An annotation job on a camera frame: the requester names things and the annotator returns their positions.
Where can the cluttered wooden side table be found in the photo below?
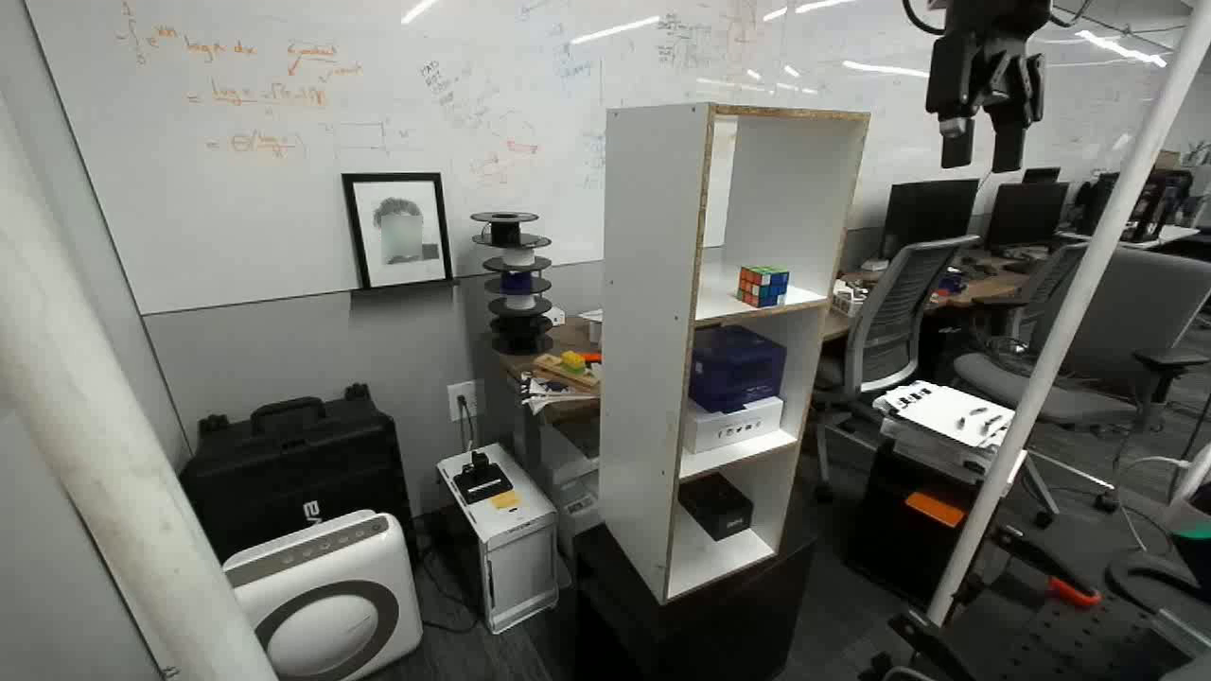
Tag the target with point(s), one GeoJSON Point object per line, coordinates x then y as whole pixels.
{"type": "Point", "coordinates": [563, 382]}

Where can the black framed portrait picture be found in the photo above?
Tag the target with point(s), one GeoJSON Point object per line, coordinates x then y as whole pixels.
{"type": "Point", "coordinates": [397, 231]}

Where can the white perforated panel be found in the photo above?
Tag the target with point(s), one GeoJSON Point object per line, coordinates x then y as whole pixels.
{"type": "Point", "coordinates": [947, 415]}

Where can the white air purifier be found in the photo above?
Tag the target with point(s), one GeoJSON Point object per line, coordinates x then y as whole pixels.
{"type": "Point", "coordinates": [331, 598]}

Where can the black stand under shelf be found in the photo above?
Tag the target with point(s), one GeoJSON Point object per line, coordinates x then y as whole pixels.
{"type": "Point", "coordinates": [704, 628]}

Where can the thin white pole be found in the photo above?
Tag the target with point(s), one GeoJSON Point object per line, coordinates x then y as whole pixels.
{"type": "Point", "coordinates": [1074, 314]}

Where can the white wall outlet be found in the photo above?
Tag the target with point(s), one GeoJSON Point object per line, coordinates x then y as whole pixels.
{"type": "Point", "coordinates": [462, 401]}

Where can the small black box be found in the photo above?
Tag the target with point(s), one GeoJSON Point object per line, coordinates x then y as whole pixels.
{"type": "Point", "coordinates": [718, 504]}

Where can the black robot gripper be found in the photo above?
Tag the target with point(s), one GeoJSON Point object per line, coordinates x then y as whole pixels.
{"type": "Point", "coordinates": [987, 49]}

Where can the large black computer monitor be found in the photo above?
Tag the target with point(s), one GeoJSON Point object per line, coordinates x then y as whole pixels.
{"type": "Point", "coordinates": [928, 212]}

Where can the tall white wooden shelf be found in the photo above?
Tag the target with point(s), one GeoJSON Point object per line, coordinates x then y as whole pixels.
{"type": "Point", "coordinates": [643, 353]}

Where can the black crate with orange label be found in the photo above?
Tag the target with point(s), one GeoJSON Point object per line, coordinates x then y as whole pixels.
{"type": "Point", "coordinates": [912, 531]}

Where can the flat white box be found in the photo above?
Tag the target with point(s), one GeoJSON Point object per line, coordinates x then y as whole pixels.
{"type": "Point", "coordinates": [730, 425]}

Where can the grey mesh office chair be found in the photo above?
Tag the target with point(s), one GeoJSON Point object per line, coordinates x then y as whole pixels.
{"type": "Point", "coordinates": [896, 309]}

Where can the grey padded office chair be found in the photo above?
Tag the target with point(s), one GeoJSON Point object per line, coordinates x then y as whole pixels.
{"type": "Point", "coordinates": [1138, 326]}

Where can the smaller black computer monitor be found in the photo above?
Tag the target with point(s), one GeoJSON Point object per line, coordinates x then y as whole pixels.
{"type": "Point", "coordinates": [1028, 212]}

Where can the stack of filament spools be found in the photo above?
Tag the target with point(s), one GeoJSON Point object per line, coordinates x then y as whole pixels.
{"type": "Point", "coordinates": [516, 285]}

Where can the multicoloured rubix cube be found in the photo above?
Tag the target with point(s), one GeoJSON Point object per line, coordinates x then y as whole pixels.
{"type": "Point", "coordinates": [762, 285]}

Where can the thick white pole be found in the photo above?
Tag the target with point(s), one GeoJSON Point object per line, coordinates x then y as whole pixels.
{"type": "Point", "coordinates": [100, 466]}

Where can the blue plastic box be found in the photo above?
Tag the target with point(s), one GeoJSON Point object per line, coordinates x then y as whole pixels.
{"type": "Point", "coordinates": [737, 363]}

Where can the large wall whiteboard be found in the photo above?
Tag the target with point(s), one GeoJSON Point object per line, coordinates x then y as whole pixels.
{"type": "Point", "coordinates": [252, 137]}

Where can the black hard carrying case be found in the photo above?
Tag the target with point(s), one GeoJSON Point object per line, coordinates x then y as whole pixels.
{"type": "Point", "coordinates": [295, 466]}

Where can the yellow object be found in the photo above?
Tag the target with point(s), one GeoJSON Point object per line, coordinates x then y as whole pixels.
{"type": "Point", "coordinates": [571, 360]}

